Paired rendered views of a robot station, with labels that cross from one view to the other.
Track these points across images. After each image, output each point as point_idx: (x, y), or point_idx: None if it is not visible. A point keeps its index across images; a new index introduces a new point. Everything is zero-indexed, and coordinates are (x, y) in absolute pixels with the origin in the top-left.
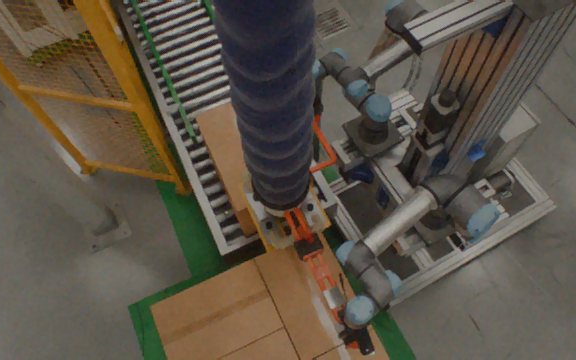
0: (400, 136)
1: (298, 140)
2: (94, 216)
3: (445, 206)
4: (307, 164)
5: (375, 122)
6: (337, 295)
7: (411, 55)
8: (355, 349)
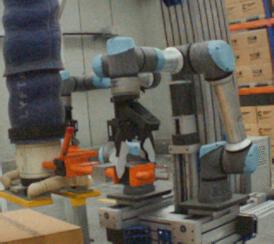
0: (166, 188)
1: (48, 6)
2: None
3: (188, 56)
4: (59, 62)
5: (134, 157)
6: (110, 163)
7: (145, 80)
8: (144, 175)
